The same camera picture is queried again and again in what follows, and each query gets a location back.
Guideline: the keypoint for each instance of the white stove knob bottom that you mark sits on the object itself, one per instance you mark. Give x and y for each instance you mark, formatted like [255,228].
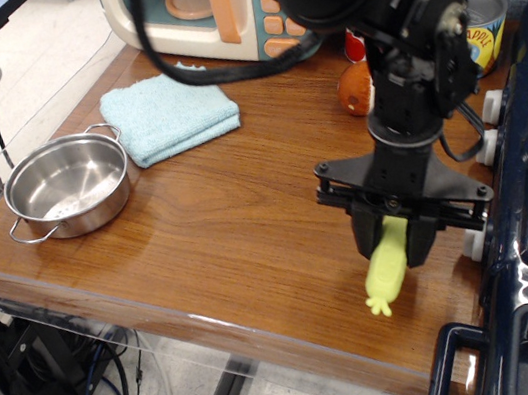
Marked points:
[473,243]

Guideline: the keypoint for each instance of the light blue folded towel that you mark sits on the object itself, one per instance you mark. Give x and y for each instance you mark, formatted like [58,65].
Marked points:
[159,118]

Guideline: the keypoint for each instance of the white stove knob top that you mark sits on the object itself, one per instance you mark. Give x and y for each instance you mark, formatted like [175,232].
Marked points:
[491,108]

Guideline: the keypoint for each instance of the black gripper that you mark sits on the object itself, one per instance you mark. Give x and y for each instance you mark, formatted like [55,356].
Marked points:
[403,177]

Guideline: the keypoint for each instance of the spoon with yellow-green handle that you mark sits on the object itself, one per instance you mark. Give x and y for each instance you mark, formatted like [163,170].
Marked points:
[388,262]

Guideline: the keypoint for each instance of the tomato sauce can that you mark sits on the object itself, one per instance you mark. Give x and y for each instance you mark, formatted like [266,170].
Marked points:
[355,49]

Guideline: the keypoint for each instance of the stainless steel pot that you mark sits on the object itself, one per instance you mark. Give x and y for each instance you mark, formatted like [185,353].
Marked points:
[69,186]

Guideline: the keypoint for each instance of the pineapple slices can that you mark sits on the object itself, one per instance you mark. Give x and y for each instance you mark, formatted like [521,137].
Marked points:
[485,32]

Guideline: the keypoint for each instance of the plush brown mushroom toy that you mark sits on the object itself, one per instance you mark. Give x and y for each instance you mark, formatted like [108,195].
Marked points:
[356,90]

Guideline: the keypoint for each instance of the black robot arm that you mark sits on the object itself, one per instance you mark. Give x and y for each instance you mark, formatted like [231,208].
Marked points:
[420,63]

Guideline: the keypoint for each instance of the white stove knob middle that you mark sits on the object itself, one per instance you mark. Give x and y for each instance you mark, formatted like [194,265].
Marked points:
[486,154]

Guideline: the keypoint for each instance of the teal toy microwave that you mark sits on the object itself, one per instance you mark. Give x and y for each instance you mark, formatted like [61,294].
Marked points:
[247,30]

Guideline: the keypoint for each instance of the white stove knob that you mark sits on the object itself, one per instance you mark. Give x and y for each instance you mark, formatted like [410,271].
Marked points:
[473,243]
[491,108]
[486,154]

